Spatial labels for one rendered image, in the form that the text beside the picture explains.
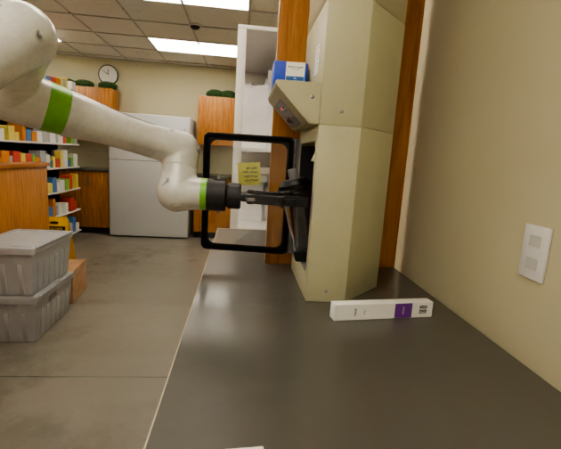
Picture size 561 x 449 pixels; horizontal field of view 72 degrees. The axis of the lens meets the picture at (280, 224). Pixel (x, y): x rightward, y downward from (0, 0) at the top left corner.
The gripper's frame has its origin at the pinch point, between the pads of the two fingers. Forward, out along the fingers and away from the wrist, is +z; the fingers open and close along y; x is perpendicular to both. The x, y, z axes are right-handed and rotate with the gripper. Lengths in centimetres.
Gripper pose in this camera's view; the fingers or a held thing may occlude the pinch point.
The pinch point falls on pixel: (296, 200)
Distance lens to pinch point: 115.0
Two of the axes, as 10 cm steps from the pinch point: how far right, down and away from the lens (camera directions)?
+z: 9.9, 0.5, 1.1
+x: -0.7, 9.8, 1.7
